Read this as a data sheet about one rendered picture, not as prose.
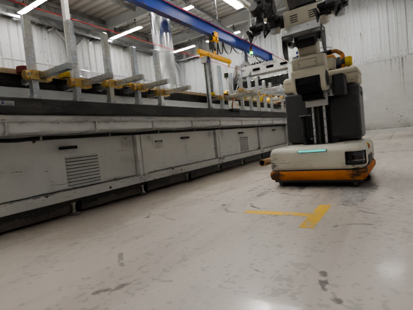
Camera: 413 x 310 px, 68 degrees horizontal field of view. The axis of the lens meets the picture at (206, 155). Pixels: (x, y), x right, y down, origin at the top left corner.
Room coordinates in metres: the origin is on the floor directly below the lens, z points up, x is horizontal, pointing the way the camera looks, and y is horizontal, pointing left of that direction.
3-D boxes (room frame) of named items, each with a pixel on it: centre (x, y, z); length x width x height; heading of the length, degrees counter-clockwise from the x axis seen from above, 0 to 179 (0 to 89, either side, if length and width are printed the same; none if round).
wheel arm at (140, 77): (2.04, 0.53, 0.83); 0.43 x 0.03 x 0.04; 57
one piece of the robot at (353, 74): (2.37, -0.94, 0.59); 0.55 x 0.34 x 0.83; 56
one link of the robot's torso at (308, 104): (2.12, -0.84, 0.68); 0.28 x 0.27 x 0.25; 56
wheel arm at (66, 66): (1.62, 0.80, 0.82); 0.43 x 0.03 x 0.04; 57
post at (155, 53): (2.45, 0.32, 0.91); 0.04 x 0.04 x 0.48; 57
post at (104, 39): (2.03, 0.59, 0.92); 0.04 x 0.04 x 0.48; 57
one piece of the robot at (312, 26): (2.05, -0.72, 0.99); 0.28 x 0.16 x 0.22; 56
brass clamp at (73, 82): (1.84, 0.71, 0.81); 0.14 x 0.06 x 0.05; 147
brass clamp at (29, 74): (1.63, 0.85, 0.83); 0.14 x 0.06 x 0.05; 147
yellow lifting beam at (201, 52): (8.57, -0.53, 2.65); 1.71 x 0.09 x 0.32; 147
